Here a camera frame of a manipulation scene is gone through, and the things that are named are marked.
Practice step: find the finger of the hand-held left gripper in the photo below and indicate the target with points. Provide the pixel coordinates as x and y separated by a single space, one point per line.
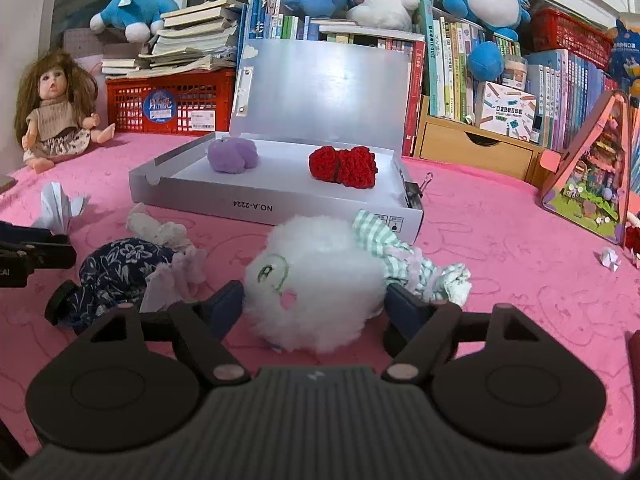
50 256
25 232

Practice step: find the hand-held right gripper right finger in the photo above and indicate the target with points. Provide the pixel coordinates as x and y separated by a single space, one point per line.
402 312

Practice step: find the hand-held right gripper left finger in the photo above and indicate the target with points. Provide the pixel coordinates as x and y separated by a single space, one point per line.
227 307

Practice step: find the white paper crane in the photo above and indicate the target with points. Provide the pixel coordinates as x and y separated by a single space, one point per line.
57 207

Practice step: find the blue floral cloth pouch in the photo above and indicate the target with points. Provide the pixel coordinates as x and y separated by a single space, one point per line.
120 270

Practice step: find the white plush doll green dress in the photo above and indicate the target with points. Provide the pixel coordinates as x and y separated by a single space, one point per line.
310 280

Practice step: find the grey file box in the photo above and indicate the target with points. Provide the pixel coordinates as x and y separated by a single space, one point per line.
320 95

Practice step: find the pink bunny print blanket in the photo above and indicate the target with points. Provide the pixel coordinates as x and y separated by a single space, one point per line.
510 270

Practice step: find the black binder clip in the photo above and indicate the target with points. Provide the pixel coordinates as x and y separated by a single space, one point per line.
414 192

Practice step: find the beige doll limb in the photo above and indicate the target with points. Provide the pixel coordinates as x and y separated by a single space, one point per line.
52 110

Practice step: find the purple plush toy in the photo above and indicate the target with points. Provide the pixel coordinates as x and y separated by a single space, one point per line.
232 156

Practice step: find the red crochet bow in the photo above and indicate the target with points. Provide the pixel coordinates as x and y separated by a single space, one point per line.
342 166

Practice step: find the wooden drawer box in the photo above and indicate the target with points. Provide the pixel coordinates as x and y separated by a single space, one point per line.
475 147

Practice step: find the red plastic crate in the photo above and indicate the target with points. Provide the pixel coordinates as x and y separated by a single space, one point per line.
175 105

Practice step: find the small white paper origami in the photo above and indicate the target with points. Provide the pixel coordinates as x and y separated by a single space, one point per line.
611 259

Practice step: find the white printed carton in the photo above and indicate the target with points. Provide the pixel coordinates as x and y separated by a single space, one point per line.
505 110

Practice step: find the pink triangular doll house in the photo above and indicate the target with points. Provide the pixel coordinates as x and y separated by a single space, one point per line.
595 180

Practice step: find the small red crochet piece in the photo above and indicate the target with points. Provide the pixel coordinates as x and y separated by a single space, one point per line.
633 240

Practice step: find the blue white plush toy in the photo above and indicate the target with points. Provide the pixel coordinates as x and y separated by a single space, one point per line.
130 10

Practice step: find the row of green books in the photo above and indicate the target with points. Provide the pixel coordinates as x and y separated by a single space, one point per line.
447 70

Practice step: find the stack of worn books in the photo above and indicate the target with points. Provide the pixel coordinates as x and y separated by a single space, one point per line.
195 40

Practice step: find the row of blue books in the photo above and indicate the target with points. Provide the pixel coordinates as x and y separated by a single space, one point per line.
570 100

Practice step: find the row of colourful books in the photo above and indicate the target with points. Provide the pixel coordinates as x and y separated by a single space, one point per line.
295 25

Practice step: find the red plastic basket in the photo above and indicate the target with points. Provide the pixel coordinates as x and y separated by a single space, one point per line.
570 35

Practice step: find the blue cartoon box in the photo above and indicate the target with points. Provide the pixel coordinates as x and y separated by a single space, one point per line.
625 60

